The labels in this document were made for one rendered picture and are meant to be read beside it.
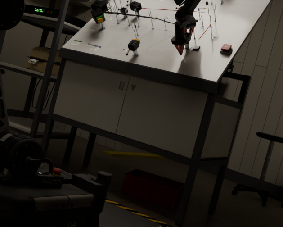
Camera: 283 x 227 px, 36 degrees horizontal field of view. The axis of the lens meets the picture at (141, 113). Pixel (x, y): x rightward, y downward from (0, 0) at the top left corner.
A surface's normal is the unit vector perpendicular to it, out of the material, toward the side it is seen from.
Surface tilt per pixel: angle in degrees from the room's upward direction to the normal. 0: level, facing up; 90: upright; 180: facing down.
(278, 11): 90
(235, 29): 48
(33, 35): 90
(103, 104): 90
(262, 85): 90
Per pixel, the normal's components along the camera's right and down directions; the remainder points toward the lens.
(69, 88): -0.48, -0.08
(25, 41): 0.77, 0.23
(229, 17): -0.19, -0.71
